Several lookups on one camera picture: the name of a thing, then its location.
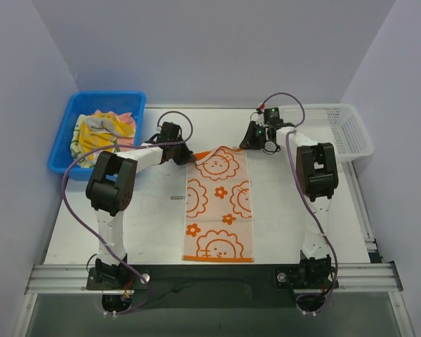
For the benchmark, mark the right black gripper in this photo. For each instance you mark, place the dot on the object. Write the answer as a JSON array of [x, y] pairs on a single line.
[[250, 137]]

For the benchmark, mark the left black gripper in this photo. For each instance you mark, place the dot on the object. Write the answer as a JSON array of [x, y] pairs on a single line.
[[182, 154]]

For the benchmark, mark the orange lion print towel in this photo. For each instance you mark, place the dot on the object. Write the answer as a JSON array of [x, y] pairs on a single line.
[[218, 208]]

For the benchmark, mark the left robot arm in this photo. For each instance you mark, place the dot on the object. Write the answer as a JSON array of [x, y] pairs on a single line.
[[110, 190]]

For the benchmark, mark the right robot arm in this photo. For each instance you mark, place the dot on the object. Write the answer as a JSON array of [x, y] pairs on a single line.
[[315, 172]]

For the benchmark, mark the pink towel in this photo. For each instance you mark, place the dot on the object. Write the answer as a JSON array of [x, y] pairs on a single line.
[[123, 126]]

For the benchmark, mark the blue plastic bin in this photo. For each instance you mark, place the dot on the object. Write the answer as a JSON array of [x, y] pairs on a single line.
[[87, 102]]

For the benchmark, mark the yellow patterned towel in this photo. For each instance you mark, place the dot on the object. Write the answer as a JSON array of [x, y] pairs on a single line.
[[86, 138]]

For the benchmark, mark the white perforated plastic basket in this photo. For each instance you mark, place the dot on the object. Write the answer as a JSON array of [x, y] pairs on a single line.
[[338, 124]]

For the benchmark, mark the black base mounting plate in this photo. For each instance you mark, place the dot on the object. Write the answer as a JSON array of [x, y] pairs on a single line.
[[217, 295]]

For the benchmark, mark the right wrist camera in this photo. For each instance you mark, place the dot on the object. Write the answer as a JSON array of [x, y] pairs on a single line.
[[272, 118]]

